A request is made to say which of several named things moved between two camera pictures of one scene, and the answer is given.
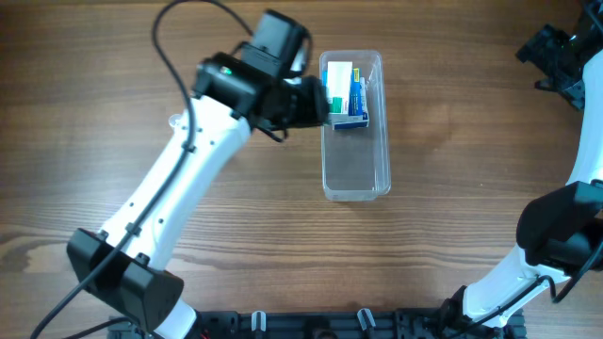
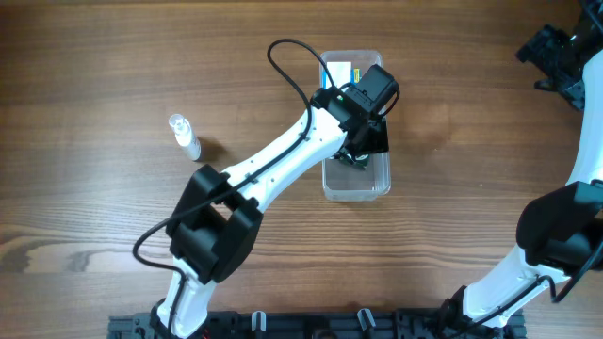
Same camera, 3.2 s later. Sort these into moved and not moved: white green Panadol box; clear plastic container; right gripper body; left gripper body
Moved: left gripper body
Not moved: white green Panadol box; clear plastic container; right gripper body
